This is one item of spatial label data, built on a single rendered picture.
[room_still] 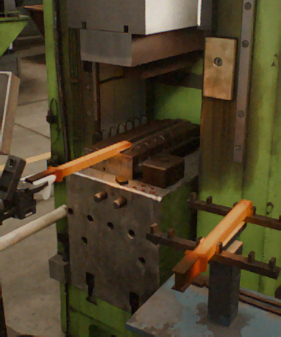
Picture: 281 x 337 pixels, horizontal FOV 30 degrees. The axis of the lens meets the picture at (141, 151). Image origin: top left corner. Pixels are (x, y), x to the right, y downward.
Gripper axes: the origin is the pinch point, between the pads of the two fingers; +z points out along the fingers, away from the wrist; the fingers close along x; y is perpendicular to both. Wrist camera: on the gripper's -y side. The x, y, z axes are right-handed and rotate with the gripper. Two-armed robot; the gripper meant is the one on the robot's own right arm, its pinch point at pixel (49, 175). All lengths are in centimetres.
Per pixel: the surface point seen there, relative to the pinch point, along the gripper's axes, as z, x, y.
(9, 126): 20.6, -40.4, -1.7
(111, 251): 22.1, 3.2, 33.0
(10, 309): 40, -75, 100
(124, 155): 27.7, 4.5, 1.2
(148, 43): 35.3, 7.6, -32.6
